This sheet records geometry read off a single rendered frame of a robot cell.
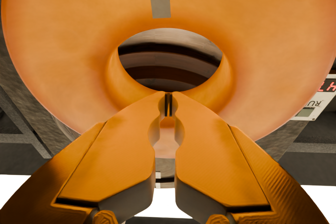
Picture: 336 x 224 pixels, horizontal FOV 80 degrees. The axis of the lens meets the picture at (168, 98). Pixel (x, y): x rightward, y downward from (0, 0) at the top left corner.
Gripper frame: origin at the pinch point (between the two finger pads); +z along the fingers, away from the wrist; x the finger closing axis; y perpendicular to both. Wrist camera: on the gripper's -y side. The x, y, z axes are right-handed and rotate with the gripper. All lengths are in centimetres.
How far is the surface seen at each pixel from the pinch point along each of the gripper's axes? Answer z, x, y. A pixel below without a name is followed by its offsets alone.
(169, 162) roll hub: 16.2, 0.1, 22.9
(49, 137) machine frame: 48, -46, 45
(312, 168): 518, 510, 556
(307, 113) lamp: 40, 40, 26
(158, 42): 19.7, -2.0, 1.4
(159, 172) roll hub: 17.2, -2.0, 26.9
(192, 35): 19.4, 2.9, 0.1
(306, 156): 562, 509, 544
